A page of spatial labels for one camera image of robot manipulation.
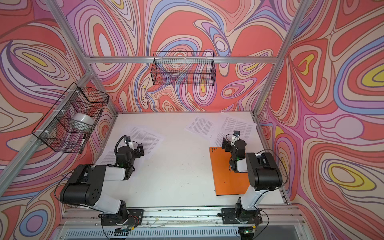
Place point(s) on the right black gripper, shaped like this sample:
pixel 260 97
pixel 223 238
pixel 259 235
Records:
pixel 228 145

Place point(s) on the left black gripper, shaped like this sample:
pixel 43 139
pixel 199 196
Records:
pixel 136 151

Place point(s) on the white tape roll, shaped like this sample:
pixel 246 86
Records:
pixel 82 122

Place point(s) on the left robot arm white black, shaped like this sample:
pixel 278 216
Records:
pixel 85 185

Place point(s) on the black wire basket at back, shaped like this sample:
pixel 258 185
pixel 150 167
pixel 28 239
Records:
pixel 183 68

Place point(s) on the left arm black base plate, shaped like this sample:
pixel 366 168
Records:
pixel 131 218

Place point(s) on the black wire basket on left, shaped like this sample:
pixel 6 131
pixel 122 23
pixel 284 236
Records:
pixel 57 133

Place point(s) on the black wire basket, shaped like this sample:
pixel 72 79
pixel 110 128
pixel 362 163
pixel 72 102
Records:
pixel 183 68
pixel 57 133

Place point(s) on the printed paper sheet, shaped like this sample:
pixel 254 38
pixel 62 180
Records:
pixel 202 126
pixel 227 123
pixel 107 158
pixel 150 140

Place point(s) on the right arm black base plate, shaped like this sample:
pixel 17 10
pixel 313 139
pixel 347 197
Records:
pixel 231 216

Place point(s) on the orange and black folder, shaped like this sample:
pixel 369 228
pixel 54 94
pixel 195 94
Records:
pixel 226 182

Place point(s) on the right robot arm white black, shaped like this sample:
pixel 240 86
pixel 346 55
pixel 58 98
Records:
pixel 264 177

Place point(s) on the green circuit board left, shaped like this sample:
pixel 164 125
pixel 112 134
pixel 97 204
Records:
pixel 120 230

